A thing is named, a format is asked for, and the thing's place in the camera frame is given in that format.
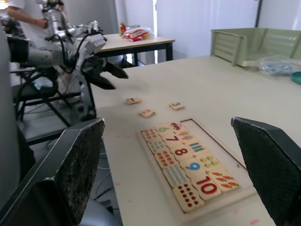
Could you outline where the nine dots counting tile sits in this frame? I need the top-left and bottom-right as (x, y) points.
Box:
(162, 164), (189, 188)

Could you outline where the number two tile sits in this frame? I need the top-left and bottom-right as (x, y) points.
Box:
(138, 108), (156, 119)

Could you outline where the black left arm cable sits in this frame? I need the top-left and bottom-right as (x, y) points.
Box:
(50, 34), (82, 71)

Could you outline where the teal plastic tray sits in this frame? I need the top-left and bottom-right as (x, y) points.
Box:
(291, 71), (301, 85)

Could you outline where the yellow blue dots tile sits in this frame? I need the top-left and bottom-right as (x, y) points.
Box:
(195, 153), (221, 170)

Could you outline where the eight dots counting tile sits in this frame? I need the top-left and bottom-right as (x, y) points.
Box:
(154, 150), (177, 169)

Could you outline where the ten dots counting tile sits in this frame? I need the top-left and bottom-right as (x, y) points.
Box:
(173, 181), (205, 214)

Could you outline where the number seven tile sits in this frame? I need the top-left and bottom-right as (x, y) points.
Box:
(163, 133), (184, 145)

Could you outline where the number six tile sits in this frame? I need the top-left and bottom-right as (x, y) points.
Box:
(156, 126), (176, 137)

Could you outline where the red white snack bag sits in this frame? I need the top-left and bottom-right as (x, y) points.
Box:
(122, 27), (155, 42)

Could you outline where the ice creams picture tile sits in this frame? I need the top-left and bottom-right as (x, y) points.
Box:
(177, 131), (196, 142)

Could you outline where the number nine tile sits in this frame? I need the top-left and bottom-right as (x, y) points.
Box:
(180, 157), (207, 177)

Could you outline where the number ten tile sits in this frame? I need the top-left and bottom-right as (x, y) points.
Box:
(190, 174), (223, 202)

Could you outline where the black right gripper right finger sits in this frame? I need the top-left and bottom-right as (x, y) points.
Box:
(230, 116), (301, 226)

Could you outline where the person in white shirt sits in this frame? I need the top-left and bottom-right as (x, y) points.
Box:
(6, 0), (69, 40)

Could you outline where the red car picture tile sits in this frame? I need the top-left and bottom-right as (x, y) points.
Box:
(168, 121), (184, 132)

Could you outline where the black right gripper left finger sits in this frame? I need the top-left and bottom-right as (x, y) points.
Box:
(0, 117), (106, 226)

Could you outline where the number eight tile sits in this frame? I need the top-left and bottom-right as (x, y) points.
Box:
(170, 145), (192, 161)

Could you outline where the clear bag of blue clips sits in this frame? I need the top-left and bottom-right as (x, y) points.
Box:
(257, 56), (301, 76)

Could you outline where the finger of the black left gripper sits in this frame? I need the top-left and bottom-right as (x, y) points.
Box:
(88, 73), (116, 90)
(103, 62), (129, 80)

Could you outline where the six dots counting tile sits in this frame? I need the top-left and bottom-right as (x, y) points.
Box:
(141, 128), (160, 142)

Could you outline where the black metal chair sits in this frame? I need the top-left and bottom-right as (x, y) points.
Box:
(11, 68), (97, 128)

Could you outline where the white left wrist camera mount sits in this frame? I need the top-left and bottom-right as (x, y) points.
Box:
(75, 35), (108, 76)

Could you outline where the wooden background table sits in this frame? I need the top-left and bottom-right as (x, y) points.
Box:
(94, 32), (176, 66)

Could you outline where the silver background robot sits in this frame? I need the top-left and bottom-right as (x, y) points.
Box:
(41, 0), (101, 43)

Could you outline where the pale green plastic basket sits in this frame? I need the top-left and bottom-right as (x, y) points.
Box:
(210, 27), (301, 67)

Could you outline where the seven dots counting tile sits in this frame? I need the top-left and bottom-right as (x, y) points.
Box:
(147, 138), (169, 153)

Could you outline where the number three tile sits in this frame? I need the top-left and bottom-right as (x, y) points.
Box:
(168, 101), (186, 111)

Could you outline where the blue green bars tile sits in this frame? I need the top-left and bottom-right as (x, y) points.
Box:
(185, 140), (206, 155)

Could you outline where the orange carrots tile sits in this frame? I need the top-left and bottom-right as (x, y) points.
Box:
(208, 169), (242, 193)

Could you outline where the wooden number puzzle board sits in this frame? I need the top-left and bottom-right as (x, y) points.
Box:
(136, 117), (257, 224)

